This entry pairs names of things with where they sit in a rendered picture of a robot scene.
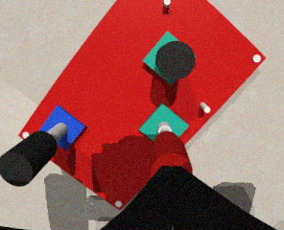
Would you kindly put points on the red circuit board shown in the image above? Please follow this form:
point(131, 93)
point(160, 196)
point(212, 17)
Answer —
point(119, 111)

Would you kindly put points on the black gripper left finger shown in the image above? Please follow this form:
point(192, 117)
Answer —
point(152, 209)

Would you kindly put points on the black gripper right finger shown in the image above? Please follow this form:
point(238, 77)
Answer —
point(198, 207)

